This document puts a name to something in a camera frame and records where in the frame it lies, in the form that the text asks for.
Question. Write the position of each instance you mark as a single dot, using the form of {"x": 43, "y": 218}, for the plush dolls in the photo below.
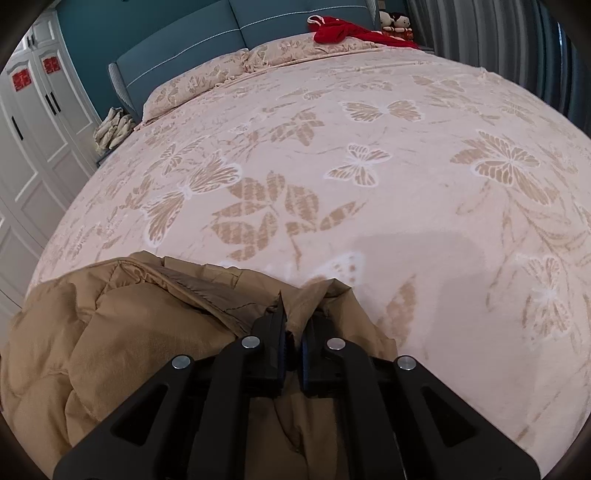
{"x": 397, "y": 23}

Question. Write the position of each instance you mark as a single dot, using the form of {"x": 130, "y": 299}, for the white wardrobe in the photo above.
{"x": 37, "y": 152}

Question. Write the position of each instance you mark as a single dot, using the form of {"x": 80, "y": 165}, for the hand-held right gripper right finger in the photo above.
{"x": 316, "y": 364}

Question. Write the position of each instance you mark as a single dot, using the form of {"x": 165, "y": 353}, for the pile of cream clothes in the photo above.
{"x": 113, "y": 129}

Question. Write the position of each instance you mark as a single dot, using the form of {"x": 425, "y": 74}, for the bed with floral cover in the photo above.
{"x": 369, "y": 207}

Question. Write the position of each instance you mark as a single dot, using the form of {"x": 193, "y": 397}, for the tan quilted jacket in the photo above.
{"x": 115, "y": 323}

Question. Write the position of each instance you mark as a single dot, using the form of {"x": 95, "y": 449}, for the red paper cutout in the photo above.
{"x": 21, "y": 79}
{"x": 51, "y": 65}

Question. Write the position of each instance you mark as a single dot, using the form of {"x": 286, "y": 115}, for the butterfly print pillow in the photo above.
{"x": 194, "y": 81}
{"x": 286, "y": 50}

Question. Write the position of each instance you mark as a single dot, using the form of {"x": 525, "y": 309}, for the blue upholstered headboard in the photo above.
{"x": 184, "y": 50}

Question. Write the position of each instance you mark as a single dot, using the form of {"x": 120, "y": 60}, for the grey curtain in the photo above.
{"x": 485, "y": 37}

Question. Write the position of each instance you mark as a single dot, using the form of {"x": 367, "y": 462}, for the red garment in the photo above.
{"x": 337, "y": 31}

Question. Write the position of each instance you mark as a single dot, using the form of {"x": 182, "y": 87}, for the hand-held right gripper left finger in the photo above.
{"x": 272, "y": 332}

